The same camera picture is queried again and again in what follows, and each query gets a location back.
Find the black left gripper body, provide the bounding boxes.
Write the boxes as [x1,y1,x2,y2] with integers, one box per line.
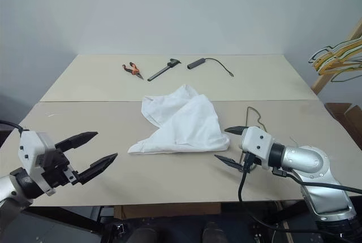
[41,148,81,190]

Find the bundle of wire hangers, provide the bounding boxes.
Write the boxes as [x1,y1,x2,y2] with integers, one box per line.
[308,35,362,83]

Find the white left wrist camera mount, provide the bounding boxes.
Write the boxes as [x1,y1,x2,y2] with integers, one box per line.
[18,130,57,197]

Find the orange handled pliers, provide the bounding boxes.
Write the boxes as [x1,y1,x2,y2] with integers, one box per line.
[122,61,145,81]

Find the green thin rod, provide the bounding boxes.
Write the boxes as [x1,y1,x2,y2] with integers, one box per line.
[244,106,268,134]

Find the black caliper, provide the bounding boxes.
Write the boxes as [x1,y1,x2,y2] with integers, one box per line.
[146,58,182,83]

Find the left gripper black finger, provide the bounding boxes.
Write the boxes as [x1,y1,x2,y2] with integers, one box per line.
[74,153,119,186]
[54,131,99,152]

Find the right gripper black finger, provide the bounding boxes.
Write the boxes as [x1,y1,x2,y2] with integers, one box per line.
[224,125,250,137]
[214,154,244,171]

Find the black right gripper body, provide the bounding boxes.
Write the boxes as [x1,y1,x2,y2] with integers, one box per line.
[239,132,263,171]

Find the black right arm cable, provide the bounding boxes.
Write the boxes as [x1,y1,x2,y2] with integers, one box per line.
[238,152,362,204]

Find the white cloth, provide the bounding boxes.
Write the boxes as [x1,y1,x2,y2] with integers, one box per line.
[127,84,230,155]

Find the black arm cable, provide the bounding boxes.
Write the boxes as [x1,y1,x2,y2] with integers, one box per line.
[238,152,362,204]
[0,119,24,136]

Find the cardboard sheet under table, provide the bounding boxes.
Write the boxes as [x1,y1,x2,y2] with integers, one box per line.
[114,202,222,220]

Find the wooden rack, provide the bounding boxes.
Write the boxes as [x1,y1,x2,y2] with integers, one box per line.
[310,18,362,96]

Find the black metal base frame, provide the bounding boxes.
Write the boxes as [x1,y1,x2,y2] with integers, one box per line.
[16,205,320,243]

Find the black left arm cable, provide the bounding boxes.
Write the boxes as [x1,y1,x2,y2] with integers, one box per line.
[0,119,24,136]

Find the brown cardboard box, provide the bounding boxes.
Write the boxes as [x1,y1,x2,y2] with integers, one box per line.
[324,102,362,153]

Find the grey USB hub with cable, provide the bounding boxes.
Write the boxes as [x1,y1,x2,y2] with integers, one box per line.
[186,58,235,79]

